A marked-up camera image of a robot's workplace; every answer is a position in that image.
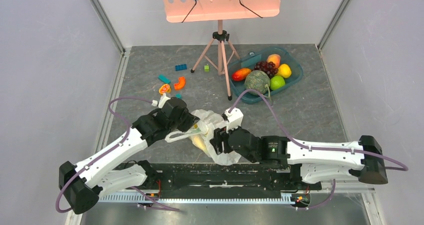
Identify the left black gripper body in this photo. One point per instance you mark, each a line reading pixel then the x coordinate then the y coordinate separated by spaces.
pixel 184 123

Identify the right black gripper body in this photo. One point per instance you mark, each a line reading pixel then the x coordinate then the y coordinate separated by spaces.
pixel 218 141

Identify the white plastic bag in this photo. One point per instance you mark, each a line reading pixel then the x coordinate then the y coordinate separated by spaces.
pixel 208 122

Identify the yellow banana fake fruit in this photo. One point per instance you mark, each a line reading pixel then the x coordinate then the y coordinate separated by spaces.
pixel 199 143

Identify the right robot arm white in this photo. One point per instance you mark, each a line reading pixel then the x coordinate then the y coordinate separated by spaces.
pixel 309 162

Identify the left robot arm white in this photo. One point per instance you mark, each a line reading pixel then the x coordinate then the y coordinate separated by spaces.
pixel 84 183

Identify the red orange mango fake fruit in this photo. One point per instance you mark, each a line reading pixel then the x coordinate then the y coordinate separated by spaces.
pixel 241 74

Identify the yellow lemon fake fruit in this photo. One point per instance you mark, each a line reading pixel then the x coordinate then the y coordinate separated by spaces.
pixel 284 71

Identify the peach fake fruit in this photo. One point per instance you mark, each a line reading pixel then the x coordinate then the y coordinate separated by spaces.
pixel 275 59

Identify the orange slice toy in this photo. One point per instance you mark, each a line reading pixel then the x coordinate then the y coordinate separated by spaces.
pixel 165 88

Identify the orange curved block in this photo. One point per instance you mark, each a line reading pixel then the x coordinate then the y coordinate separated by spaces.
pixel 181 82

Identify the teal flat block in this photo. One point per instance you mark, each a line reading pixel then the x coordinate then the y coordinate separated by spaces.
pixel 164 79

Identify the blue lego brick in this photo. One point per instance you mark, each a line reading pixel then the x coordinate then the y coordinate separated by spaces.
pixel 180 67

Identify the green netted melon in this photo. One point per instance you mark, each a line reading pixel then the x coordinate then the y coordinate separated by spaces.
pixel 259 81

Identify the teal plastic fruit bin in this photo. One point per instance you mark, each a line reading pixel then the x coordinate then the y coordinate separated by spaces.
pixel 249 61

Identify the dark red grape bunch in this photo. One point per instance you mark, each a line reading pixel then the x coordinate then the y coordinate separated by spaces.
pixel 269 68

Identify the pink music stand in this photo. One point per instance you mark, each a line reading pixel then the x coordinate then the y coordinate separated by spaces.
pixel 220 50

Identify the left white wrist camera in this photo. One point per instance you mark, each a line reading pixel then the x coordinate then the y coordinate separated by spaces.
pixel 161 102

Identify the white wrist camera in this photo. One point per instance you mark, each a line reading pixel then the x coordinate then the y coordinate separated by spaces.
pixel 161 102
pixel 233 118

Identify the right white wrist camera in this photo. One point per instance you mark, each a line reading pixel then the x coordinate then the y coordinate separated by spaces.
pixel 233 118

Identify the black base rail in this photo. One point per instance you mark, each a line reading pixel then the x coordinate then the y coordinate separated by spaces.
pixel 213 181

